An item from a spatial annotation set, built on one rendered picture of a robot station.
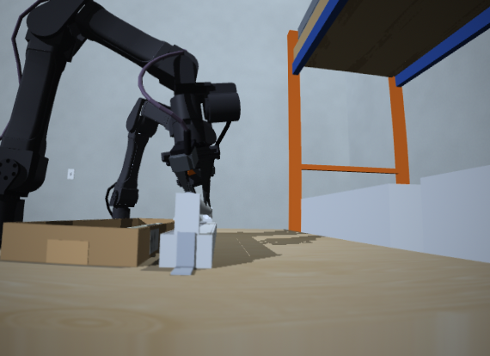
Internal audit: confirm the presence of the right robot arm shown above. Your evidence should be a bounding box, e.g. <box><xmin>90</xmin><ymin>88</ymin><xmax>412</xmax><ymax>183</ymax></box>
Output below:
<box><xmin>0</xmin><ymin>0</ymin><xmax>241</xmax><ymax>247</ymax></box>

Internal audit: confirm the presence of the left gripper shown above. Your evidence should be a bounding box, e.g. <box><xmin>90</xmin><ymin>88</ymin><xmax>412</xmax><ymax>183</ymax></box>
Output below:
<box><xmin>176</xmin><ymin>169</ymin><xmax>211</xmax><ymax>207</ymax></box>

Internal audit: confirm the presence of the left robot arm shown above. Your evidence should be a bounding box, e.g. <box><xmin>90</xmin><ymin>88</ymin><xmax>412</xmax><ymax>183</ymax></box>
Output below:
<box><xmin>109</xmin><ymin>97</ymin><xmax>217</xmax><ymax>219</ymax></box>

